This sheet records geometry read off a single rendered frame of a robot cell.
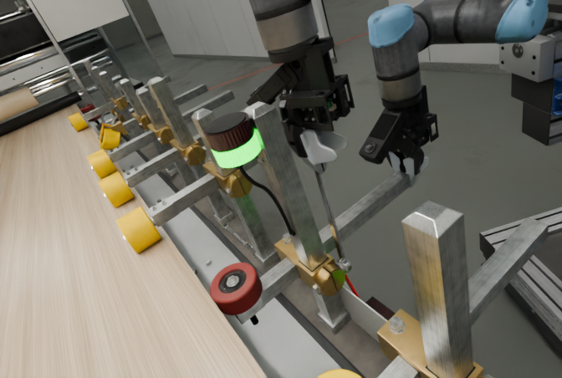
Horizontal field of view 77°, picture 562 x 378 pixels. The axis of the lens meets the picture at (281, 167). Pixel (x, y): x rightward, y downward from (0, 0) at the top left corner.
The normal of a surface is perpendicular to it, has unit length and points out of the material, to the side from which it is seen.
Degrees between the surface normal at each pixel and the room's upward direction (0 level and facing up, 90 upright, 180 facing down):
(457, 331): 90
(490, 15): 71
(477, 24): 85
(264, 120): 90
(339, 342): 0
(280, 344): 0
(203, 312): 0
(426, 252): 90
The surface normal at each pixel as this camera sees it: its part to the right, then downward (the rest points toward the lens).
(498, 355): -0.30, -0.81
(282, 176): 0.55, 0.28
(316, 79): -0.55, 0.57
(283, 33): -0.10, 0.54
